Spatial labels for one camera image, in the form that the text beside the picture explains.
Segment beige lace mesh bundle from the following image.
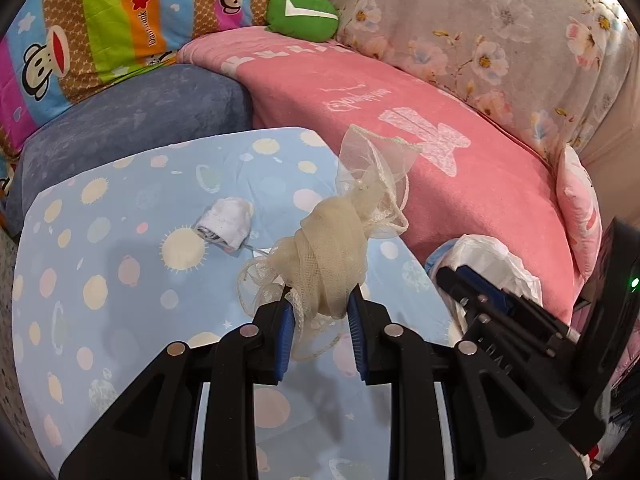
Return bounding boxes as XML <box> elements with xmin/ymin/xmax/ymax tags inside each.
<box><xmin>236</xmin><ymin>125</ymin><xmax>422</xmax><ymax>362</ymax></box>

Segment pink bed blanket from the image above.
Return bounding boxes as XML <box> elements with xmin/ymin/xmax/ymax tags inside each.
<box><xmin>177</xmin><ymin>27</ymin><xmax>580</xmax><ymax>321</ymax></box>

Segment grey floral quilt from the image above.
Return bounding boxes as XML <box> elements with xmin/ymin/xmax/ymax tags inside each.
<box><xmin>330</xmin><ymin>0</ymin><xmax>639</xmax><ymax>162</ymax></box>

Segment green checkmark round cushion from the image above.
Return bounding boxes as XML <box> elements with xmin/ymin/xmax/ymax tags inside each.
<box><xmin>266</xmin><ymin>0</ymin><xmax>340</xmax><ymax>42</ymax></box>

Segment blue grey cushion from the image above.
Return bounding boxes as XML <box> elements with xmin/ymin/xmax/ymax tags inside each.
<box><xmin>1</xmin><ymin>64</ymin><xmax>253</xmax><ymax>237</ymax></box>

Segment white plastic trash bag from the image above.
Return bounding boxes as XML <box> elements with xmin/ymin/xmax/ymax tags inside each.
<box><xmin>424</xmin><ymin>234</ymin><xmax>542</xmax><ymax>344</ymax></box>

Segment colourful monkey striped quilt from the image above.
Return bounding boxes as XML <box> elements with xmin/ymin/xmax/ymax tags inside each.
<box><xmin>1</xmin><ymin>0</ymin><xmax>269</xmax><ymax>190</ymax></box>

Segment beige curtain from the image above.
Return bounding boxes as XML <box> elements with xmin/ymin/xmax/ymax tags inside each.
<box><xmin>580</xmin><ymin>110</ymin><xmax>640</xmax><ymax>228</ymax></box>

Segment pink white pillow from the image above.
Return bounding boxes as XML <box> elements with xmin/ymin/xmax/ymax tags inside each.
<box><xmin>555</xmin><ymin>145</ymin><xmax>603</xmax><ymax>281</ymax></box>

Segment white crumpled cloth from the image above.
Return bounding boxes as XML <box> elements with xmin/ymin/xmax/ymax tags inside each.
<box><xmin>193</xmin><ymin>197</ymin><xmax>253</xmax><ymax>252</ymax></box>

